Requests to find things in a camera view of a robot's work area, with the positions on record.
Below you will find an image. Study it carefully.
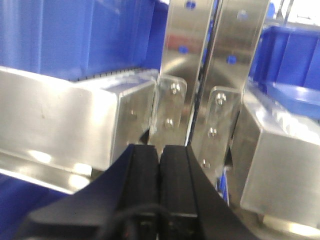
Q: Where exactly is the right steel upright post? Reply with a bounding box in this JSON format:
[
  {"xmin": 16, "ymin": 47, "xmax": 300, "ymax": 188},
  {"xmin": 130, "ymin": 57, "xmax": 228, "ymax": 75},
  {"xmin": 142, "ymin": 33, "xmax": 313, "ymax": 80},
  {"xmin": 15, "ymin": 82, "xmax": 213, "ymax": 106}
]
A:
[{"xmin": 190, "ymin": 0, "xmax": 270, "ymax": 185}]

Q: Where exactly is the left steel upright post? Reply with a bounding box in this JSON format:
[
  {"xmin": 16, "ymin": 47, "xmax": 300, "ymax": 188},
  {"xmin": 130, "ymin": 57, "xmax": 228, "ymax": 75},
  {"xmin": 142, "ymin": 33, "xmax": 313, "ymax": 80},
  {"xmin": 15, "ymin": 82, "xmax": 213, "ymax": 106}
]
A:
[{"xmin": 148, "ymin": 0, "xmax": 214, "ymax": 152}]

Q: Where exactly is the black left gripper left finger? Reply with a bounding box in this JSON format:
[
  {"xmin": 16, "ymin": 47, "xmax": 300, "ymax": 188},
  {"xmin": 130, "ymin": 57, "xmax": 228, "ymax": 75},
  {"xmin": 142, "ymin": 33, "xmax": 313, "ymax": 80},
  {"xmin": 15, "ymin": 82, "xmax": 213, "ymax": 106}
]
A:
[{"xmin": 14, "ymin": 144, "xmax": 158, "ymax": 240}]

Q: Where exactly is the blue bin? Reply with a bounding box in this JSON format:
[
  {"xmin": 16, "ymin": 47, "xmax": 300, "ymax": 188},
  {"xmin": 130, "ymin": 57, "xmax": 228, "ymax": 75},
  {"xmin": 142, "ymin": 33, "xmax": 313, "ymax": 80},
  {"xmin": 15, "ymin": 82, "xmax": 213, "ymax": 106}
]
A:
[
  {"xmin": 249, "ymin": 26, "xmax": 320, "ymax": 90},
  {"xmin": 0, "ymin": 0, "xmax": 169, "ymax": 81}
]

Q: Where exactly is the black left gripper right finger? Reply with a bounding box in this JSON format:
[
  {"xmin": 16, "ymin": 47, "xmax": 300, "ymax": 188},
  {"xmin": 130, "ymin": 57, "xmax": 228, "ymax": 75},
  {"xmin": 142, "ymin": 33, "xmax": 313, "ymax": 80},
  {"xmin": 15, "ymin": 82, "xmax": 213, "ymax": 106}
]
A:
[{"xmin": 159, "ymin": 145, "xmax": 257, "ymax": 240}]

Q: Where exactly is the blue bin behind left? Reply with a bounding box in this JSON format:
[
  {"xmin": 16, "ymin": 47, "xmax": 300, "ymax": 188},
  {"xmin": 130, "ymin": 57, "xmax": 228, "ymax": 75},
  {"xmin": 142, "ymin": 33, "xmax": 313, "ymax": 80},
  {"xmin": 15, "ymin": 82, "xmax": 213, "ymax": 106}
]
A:
[{"xmin": 0, "ymin": 0, "xmax": 169, "ymax": 81}]

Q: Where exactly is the blue plastic tray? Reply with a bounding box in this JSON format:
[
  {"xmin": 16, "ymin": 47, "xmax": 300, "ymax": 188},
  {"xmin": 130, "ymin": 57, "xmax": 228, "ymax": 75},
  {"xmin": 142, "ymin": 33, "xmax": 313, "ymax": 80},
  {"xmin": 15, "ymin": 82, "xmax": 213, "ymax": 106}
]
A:
[{"xmin": 265, "ymin": 82, "xmax": 320, "ymax": 120}]

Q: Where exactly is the blue bin behind right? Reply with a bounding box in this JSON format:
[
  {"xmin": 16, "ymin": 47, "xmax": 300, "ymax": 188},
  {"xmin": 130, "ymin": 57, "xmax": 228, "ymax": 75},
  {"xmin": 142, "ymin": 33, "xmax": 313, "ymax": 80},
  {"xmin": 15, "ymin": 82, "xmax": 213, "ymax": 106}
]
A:
[{"xmin": 249, "ymin": 26, "xmax": 320, "ymax": 90}]

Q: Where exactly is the steel upright post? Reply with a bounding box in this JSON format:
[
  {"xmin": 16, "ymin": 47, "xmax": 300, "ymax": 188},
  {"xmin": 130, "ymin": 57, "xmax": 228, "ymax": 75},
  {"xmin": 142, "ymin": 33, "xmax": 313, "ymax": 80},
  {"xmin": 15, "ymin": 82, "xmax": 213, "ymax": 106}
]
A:
[
  {"xmin": 190, "ymin": 0, "xmax": 270, "ymax": 185},
  {"xmin": 148, "ymin": 0, "xmax": 214, "ymax": 152}
]

